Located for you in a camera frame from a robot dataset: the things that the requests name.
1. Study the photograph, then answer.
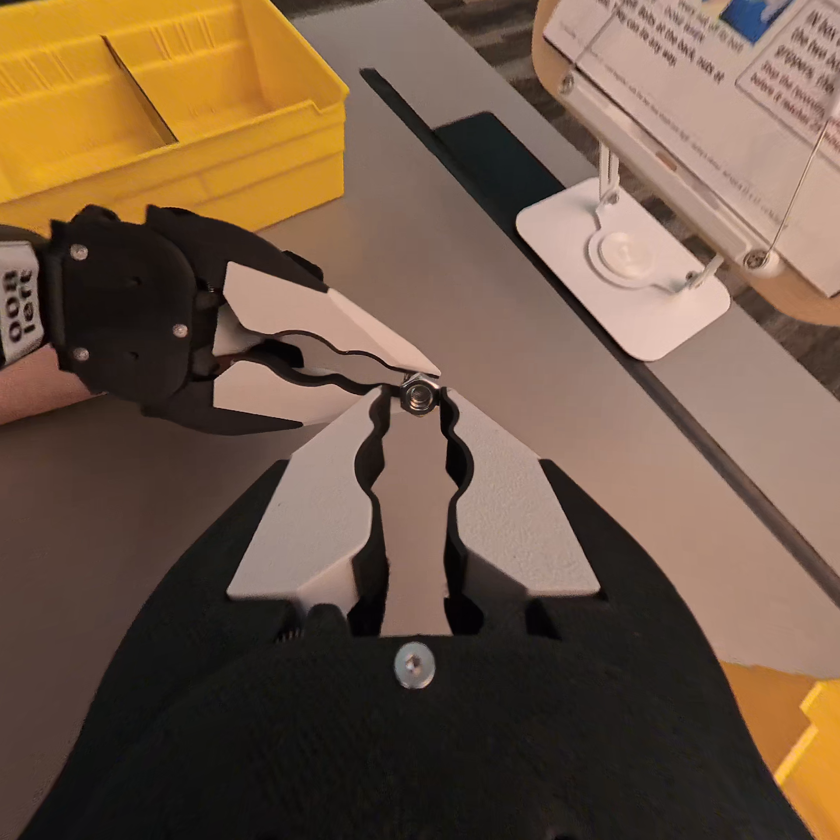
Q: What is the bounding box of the white stand base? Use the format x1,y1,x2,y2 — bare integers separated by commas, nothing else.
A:
515,141,732,363

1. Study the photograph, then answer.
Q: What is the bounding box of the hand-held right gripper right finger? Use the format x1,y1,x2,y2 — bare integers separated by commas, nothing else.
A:
441,386,601,636

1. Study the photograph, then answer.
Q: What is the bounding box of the white instruction sheet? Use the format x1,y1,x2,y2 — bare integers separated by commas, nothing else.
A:
543,0,840,299

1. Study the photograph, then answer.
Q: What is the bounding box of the person's left forearm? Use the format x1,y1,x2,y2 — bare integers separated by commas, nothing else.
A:
0,357,109,424

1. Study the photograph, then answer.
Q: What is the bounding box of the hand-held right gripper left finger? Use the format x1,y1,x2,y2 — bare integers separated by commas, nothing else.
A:
225,386,392,637

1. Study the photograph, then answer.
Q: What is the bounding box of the wire page clip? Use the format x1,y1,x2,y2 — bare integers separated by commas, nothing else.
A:
745,98,840,270
558,10,621,93

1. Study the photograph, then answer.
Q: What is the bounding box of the instruction sheet on wooden board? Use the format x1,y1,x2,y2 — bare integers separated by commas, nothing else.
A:
532,0,840,326

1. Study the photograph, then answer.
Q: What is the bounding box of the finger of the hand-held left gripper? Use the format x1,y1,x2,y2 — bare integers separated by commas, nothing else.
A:
212,261,442,378
213,358,383,427

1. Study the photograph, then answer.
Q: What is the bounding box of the yellow plastic bin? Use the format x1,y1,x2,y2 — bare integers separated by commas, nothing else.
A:
718,659,840,805
0,0,349,234

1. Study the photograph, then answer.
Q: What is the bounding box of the white page ledge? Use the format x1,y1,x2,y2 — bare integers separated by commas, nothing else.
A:
558,69,782,280

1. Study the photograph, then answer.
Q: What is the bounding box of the steel hex nut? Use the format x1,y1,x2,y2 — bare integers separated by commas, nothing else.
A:
399,371,439,416

